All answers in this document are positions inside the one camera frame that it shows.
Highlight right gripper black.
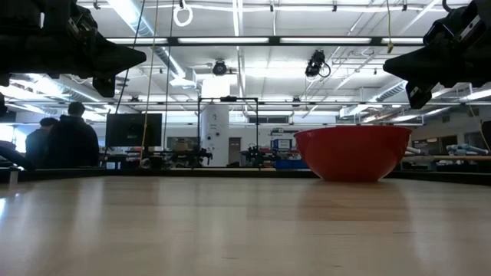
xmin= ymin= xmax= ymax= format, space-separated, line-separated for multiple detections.
xmin=382 ymin=32 xmax=491 ymax=110

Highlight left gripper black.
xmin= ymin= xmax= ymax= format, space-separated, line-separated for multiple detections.
xmin=0 ymin=0 xmax=148 ymax=99

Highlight black computer monitor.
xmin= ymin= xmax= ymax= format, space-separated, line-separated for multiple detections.
xmin=105 ymin=112 xmax=163 ymax=148

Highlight person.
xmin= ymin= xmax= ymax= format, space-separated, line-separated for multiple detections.
xmin=25 ymin=117 xmax=59 ymax=169
xmin=44 ymin=100 xmax=101 ymax=169

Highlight wooden background table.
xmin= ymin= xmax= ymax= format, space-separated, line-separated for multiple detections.
xmin=402 ymin=154 xmax=491 ymax=163

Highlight grey rolled tubes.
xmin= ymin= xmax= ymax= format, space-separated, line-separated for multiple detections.
xmin=445 ymin=143 xmax=490 ymax=156

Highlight red plastic bowl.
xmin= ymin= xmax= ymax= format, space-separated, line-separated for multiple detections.
xmin=293 ymin=125 xmax=414 ymax=183

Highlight black background robot rig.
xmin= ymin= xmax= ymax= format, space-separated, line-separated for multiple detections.
xmin=167 ymin=145 xmax=214 ymax=169

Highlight white round pillar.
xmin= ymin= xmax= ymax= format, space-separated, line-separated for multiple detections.
xmin=200 ymin=77 xmax=231 ymax=168

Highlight blue storage bin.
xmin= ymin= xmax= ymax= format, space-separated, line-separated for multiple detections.
xmin=274 ymin=159 xmax=310 ymax=171

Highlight thin black hanging cable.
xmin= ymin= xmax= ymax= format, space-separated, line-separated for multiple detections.
xmin=114 ymin=0 xmax=147 ymax=115

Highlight yellow hanging rope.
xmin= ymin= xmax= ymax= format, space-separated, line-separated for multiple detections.
xmin=138 ymin=0 xmax=160 ymax=162

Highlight yellow hanging cable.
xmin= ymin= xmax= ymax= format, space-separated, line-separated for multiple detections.
xmin=384 ymin=0 xmax=396 ymax=54

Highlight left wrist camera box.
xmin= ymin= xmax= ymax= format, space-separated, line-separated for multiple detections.
xmin=67 ymin=2 xmax=100 ymax=40

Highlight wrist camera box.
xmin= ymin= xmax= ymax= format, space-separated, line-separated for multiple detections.
xmin=67 ymin=2 xmax=100 ymax=40
xmin=423 ymin=0 xmax=491 ymax=48

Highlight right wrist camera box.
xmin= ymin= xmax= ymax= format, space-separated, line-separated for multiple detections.
xmin=423 ymin=0 xmax=491 ymax=48

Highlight white cable loop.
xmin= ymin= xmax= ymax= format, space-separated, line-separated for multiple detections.
xmin=173 ymin=2 xmax=194 ymax=28

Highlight black dome ceiling camera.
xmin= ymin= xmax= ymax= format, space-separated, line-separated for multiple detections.
xmin=212 ymin=59 xmax=229 ymax=77

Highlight black curved hose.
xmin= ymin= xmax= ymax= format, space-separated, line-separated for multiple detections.
xmin=0 ymin=140 xmax=35 ymax=173

